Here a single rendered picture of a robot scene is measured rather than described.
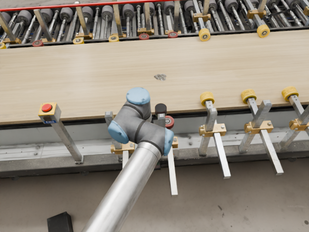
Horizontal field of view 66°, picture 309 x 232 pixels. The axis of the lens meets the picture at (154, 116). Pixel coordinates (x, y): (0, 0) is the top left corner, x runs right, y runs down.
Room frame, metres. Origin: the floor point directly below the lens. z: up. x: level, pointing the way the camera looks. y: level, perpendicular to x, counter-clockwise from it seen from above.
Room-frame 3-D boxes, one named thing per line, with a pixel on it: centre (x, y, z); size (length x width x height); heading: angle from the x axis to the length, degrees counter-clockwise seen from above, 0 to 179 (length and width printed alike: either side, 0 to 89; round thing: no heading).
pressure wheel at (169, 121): (0.80, -0.07, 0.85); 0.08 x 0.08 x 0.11
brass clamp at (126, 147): (0.69, 0.19, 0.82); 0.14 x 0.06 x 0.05; 91
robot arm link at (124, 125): (0.50, 0.10, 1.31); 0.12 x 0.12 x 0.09; 62
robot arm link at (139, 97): (0.61, 0.06, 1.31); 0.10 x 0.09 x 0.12; 152
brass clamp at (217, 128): (0.69, -0.31, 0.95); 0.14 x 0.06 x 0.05; 91
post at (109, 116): (0.69, 0.22, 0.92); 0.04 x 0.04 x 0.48; 1
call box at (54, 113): (0.68, 0.48, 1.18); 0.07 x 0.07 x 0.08; 1
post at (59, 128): (0.68, 0.48, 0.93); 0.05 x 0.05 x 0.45; 1
